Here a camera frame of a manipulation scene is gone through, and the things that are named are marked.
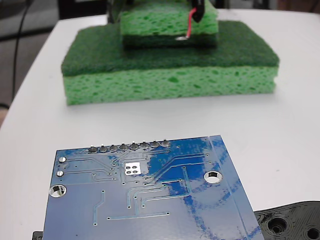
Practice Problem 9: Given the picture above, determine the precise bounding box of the red wire with metal loop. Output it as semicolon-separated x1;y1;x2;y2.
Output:
175;7;198;42

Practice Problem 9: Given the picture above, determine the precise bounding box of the blue printed circuit board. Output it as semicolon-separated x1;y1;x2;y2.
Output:
41;134;266;240

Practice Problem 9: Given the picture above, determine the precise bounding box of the small green scouring sponge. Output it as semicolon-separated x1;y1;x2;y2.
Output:
119;0;220;50

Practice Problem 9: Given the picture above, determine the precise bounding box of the large green scouring sponge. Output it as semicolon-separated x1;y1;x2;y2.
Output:
61;20;280;107

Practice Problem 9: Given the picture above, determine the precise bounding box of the thin black cable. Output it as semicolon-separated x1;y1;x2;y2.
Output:
11;0;32;106

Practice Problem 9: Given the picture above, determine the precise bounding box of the black plastic fixture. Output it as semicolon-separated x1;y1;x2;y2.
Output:
31;199;320;240

